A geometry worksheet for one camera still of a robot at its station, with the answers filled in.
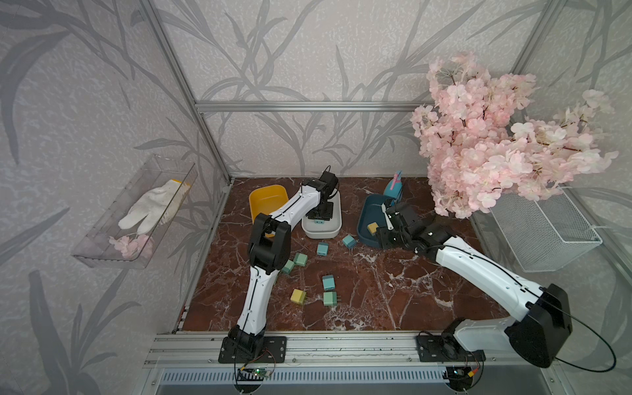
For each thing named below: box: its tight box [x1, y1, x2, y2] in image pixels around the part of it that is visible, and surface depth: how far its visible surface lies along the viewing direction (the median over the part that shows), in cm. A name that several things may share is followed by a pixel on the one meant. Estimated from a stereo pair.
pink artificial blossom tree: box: [409, 51, 619, 221], surface depth 56 cm
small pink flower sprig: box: [108, 232, 155, 260], surface depth 60 cm
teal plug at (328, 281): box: [321, 274, 335, 292], surface depth 88 cm
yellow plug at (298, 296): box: [289, 288, 307, 306], surface depth 84 cm
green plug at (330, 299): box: [322, 291, 339, 307], surface depth 84 cm
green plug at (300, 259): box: [293, 251, 309, 268], surface depth 93 cm
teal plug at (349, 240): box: [342, 233, 357, 249], surface depth 98 cm
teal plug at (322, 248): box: [316, 241, 330, 256], surface depth 96 cm
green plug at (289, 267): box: [281, 259, 296, 275], surface depth 91 cm
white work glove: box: [117, 178, 191, 235], surface depth 68 cm
